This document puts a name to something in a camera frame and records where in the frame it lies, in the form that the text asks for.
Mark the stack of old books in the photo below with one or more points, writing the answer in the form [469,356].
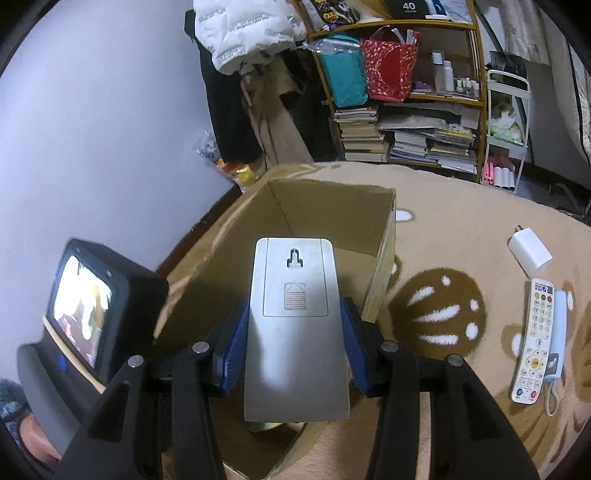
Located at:
[360,134]

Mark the yellow metal bookshelf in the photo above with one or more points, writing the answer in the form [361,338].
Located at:
[480,69]

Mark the beige patterned rug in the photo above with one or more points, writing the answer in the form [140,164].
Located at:
[461,240]

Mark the white puffer jacket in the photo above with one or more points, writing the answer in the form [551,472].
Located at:
[244,32]

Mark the pile of magazines and papers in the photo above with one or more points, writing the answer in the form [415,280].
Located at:
[434,143]

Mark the clear plastic bag of toys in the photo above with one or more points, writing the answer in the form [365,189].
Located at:
[214,154]

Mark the light blue power bank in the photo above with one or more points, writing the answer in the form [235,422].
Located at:
[556,341]

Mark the white cloth with dark piping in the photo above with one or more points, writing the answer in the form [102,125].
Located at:
[581,106]

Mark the teal bag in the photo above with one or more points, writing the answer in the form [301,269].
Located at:
[344,74]

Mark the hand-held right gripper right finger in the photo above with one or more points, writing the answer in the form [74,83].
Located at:
[356,353]

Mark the black box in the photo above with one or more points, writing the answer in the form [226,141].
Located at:
[408,8]

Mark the white bottle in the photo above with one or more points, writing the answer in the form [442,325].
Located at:
[443,71]

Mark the white charger plug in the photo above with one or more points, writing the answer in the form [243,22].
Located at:
[530,251]

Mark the grey remote control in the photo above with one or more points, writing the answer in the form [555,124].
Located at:
[291,355]

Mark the person's left forearm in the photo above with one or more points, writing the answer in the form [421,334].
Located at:
[27,438]

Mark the beige hanging coat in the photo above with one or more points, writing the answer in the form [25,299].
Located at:
[277,129]

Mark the red patterned bag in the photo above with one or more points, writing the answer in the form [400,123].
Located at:
[388,69]

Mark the dark hanging garment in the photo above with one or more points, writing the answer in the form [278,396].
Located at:
[314,120]

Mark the black hanging coat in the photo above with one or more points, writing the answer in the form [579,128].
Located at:
[226,115]

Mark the cardboard box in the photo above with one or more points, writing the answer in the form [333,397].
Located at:
[332,217]

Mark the white remote control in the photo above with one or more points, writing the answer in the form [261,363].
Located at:
[533,341]

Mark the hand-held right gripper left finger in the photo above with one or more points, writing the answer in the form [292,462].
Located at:
[234,353]

